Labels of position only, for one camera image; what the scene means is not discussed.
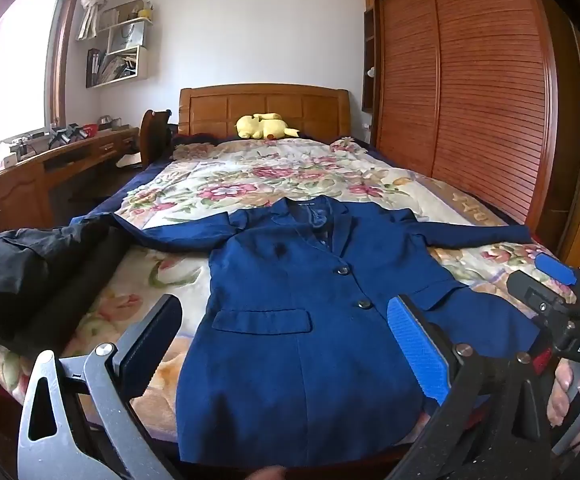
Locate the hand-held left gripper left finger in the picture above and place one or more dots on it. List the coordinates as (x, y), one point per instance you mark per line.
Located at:
(150, 340)

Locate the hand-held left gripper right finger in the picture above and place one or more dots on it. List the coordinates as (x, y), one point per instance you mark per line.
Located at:
(415, 350)

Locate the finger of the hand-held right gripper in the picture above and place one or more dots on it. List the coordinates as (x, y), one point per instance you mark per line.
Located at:
(535, 297)
(555, 267)

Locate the navy blue blazer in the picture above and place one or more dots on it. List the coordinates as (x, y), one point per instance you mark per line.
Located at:
(295, 360)

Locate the person's right hand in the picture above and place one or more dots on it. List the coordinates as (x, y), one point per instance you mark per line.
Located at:
(560, 400)

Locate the black jacket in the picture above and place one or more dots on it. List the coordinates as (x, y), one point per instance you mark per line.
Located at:
(35, 280)

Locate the navy bed sheet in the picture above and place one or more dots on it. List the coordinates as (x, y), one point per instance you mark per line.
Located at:
(120, 200)

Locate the floral blanket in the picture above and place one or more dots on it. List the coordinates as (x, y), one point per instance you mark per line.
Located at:
(210, 180)

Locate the white cloth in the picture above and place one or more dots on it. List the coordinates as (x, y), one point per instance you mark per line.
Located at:
(129, 160)

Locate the wooden desk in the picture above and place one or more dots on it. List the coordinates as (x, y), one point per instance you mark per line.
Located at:
(15, 195)

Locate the wooden slatted wardrobe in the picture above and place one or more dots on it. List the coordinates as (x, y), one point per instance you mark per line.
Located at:
(470, 85)

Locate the wooden chair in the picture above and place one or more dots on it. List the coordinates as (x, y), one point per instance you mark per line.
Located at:
(152, 135)

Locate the red item on desk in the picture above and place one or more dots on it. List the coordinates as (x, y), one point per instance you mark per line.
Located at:
(90, 131)

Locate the clear plastic box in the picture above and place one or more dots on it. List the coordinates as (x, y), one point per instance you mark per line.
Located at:
(110, 124)

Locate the black device on desk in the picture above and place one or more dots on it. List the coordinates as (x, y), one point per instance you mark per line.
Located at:
(65, 135)

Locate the tissue box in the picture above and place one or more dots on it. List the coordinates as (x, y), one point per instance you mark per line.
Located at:
(2, 162)

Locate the yellow plush toy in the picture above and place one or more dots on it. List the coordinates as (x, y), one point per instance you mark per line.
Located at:
(255, 127)

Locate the wooden bed headboard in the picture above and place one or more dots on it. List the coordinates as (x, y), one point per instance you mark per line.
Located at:
(270, 102)

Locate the window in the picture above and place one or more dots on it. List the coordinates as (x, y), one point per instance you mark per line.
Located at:
(15, 70)

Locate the white paper bag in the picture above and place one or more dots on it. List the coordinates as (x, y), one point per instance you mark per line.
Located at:
(126, 37)

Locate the small yellow shelf toy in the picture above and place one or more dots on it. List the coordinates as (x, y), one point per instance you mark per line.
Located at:
(146, 11)

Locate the tied white curtain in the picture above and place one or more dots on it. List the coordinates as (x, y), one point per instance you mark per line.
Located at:
(92, 5)

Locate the white wall shelf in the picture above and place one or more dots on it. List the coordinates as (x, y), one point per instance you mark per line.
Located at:
(140, 65)

